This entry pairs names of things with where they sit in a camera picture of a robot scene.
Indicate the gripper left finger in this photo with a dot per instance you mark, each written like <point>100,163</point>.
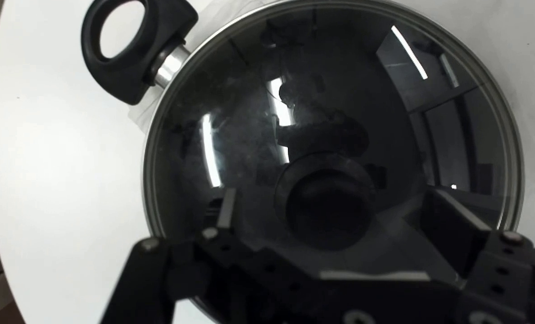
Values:
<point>150,279</point>

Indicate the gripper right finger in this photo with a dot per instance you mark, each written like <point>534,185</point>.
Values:
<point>501,270</point>

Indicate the glass pot lid, black knob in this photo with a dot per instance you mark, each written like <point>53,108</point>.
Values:
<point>330,135</point>

